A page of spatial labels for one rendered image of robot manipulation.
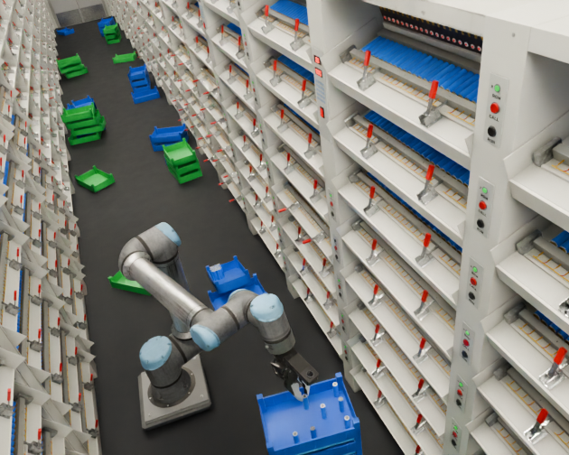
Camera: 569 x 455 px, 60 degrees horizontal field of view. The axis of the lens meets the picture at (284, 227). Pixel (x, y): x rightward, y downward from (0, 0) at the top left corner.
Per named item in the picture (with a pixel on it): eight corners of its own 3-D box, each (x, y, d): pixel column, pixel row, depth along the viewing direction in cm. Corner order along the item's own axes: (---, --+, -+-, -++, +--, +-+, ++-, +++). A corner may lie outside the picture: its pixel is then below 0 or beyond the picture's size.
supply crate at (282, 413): (271, 461, 158) (266, 449, 153) (259, 408, 174) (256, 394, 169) (360, 436, 160) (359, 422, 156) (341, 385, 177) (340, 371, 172)
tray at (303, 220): (338, 271, 197) (328, 256, 191) (280, 199, 244) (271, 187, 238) (378, 240, 197) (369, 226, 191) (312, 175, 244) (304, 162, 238)
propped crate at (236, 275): (209, 277, 308) (205, 266, 305) (239, 266, 312) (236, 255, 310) (219, 294, 280) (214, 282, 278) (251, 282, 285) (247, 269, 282)
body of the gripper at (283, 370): (292, 362, 162) (281, 333, 158) (309, 372, 156) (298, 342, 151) (275, 376, 159) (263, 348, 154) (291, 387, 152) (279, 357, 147)
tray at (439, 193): (468, 253, 108) (452, 211, 99) (338, 146, 155) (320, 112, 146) (542, 197, 108) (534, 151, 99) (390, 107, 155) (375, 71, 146)
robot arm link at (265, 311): (265, 288, 151) (285, 296, 144) (277, 320, 156) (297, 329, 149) (241, 305, 147) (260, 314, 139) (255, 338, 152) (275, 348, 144)
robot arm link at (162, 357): (143, 374, 231) (130, 349, 221) (173, 352, 239) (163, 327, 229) (159, 393, 221) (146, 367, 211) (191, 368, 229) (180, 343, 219)
